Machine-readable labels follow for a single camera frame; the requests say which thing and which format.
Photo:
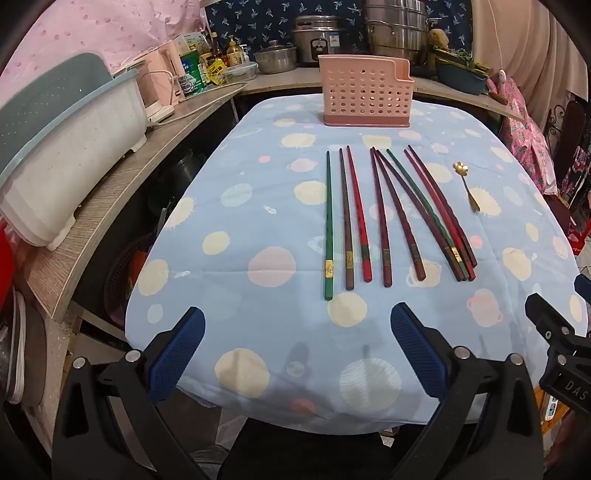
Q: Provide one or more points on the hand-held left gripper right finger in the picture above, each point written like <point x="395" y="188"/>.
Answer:
<point x="415" y="350"/>

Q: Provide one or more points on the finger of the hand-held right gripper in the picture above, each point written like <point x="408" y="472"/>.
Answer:
<point x="584" y="288"/>
<point x="547" y="318"/>

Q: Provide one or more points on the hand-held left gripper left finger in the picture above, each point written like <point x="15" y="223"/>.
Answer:
<point x="178" y="355"/>

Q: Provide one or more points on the brown chopstick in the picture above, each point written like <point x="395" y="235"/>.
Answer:
<point x="345" y="221"/>

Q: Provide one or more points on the pink perforated utensil basket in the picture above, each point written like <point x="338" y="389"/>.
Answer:
<point x="364" y="92"/>

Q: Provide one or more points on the white power strip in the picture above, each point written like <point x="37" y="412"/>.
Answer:
<point x="552" y="408"/>

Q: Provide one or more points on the red plastic stool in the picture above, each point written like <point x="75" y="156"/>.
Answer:
<point x="581" y="235"/>

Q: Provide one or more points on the red plastic basket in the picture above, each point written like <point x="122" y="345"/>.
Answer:
<point x="127" y="277"/>

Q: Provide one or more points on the dark metal chair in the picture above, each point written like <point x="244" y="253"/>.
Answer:
<point x="572" y="152"/>

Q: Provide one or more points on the gold flower spoon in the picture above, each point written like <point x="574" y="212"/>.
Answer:
<point x="470" y="191"/>

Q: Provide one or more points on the blue spotted tablecloth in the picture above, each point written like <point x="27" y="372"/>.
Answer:
<point x="258" y="221"/>

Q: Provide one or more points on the pink pineapple apron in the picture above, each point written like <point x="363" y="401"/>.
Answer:
<point x="526" y="134"/>

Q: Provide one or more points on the white plastic dish tub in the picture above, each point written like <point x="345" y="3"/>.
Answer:
<point x="69" y="161"/>

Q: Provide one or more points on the blue plastic basin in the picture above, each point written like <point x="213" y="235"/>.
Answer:
<point x="461" y="81"/>

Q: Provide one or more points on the beige curtain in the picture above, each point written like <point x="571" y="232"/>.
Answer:
<point x="531" y="37"/>

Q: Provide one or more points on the yellow bowls with greens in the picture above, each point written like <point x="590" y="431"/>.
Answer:
<point x="461" y="57"/>

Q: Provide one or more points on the yellow seasoning packet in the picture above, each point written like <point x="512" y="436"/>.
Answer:
<point x="214" y="73"/>

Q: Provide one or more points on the grey perforated tub lid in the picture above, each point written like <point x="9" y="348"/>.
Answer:
<point x="46" y="101"/>

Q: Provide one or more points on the pink electric kettle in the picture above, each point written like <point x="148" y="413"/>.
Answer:
<point x="164" y="69"/>

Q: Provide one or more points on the clear plastic food container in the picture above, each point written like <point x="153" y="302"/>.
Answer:
<point x="240" y="74"/>

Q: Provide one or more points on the brown loofah sponge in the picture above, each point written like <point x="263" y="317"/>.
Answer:
<point x="437" y="39"/>

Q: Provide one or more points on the yellow label sauce bottle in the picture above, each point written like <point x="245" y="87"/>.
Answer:
<point x="233" y="55"/>

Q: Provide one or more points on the white green carton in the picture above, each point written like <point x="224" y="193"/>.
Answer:
<point x="189" y="42"/>

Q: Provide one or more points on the steel pot with lid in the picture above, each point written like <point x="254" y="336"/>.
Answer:
<point x="275" y="57"/>

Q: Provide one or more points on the dark sauce bottle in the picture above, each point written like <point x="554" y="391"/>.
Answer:
<point x="215" y="44"/>

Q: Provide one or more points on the stacked steel steamer pot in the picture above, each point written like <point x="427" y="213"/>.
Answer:
<point x="395" y="32"/>

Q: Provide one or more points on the steel rice cooker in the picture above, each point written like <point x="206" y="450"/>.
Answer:
<point x="318" y="41"/>

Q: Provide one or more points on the pink dotted curtain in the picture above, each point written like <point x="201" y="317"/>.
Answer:
<point x="92" y="32"/>

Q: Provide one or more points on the dark blue printed cloth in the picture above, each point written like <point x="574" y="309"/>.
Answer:
<point x="258" y="18"/>

